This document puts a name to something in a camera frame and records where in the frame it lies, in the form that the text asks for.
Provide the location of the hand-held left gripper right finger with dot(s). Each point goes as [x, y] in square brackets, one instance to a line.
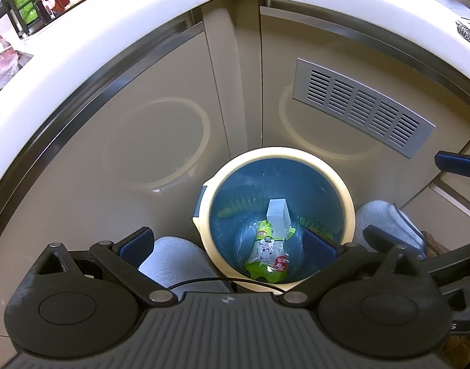
[319, 245]

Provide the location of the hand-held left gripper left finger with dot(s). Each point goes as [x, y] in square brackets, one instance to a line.
[137, 246]

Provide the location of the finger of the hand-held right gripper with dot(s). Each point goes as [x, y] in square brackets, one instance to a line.
[457, 162]
[384, 236]

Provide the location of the cream waste bin blue liner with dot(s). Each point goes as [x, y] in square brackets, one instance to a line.
[258, 178]

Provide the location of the white fluffy slipper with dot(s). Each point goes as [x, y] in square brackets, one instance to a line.
[381, 215]
[177, 261]

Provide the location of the small white box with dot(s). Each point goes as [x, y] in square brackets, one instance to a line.
[278, 217]

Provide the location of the green snack packet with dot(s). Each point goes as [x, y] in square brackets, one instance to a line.
[267, 259]

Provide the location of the beige cabinet door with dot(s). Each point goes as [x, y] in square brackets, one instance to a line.
[288, 84]
[104, 153]

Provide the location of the grey vent grille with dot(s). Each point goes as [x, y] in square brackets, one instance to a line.
[361, 107]

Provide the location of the black white patterned patch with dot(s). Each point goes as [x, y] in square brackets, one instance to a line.
[469, 32]

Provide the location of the clear bag of meat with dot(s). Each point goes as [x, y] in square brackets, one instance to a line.
[4, 69]

